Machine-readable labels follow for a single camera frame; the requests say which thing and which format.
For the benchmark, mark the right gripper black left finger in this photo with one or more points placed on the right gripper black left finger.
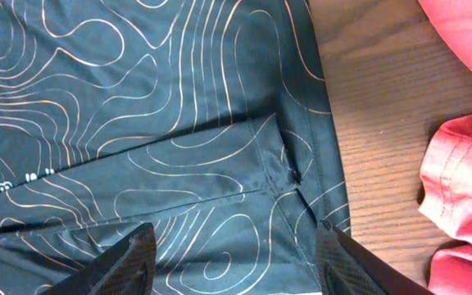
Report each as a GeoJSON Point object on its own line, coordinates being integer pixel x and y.
{"type": "Point", "coordinates": [126, 268]}

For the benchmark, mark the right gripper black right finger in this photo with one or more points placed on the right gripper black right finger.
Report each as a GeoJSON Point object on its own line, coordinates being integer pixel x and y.
{"type": "Point", "coordinates": [347, 268]}

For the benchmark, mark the black printed jersey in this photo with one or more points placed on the black printed jersey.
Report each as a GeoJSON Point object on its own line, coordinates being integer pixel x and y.
{"type": "Point", "coordinates": [208, 120]}

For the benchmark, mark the red orange shirt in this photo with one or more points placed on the red orange shirt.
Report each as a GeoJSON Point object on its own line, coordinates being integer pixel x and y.
{"type": "Point", "coordinates": [446, 169]}

